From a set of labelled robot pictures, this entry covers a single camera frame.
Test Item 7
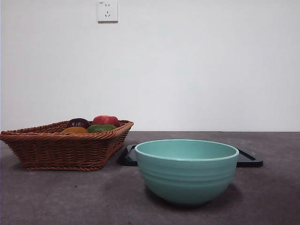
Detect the yellow-brown kiwifruit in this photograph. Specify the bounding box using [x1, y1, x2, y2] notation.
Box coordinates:
[61, 127, 90, 135]

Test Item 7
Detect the teal ceramic bowl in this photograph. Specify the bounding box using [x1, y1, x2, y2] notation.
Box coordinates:
[134, 139, 240, 207]

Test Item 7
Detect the white wall socket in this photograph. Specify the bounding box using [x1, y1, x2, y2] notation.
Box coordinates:
[97, 0, 119, 23]

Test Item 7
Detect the brown wicker basket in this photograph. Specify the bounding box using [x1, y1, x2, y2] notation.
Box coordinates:
[0, 119, 134, 171]

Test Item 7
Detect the black rectangular tray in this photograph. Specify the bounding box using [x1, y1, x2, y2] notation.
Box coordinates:
[117, 144, 263, 168]

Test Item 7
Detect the dark purple plum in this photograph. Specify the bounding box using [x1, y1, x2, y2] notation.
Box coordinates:
[66, 118, 91, 129]

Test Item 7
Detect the green lime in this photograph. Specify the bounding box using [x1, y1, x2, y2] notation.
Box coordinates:
[86, 124, 117, 134]

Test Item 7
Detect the red peach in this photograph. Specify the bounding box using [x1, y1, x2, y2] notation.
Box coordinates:
[92, 114, 120, 128]

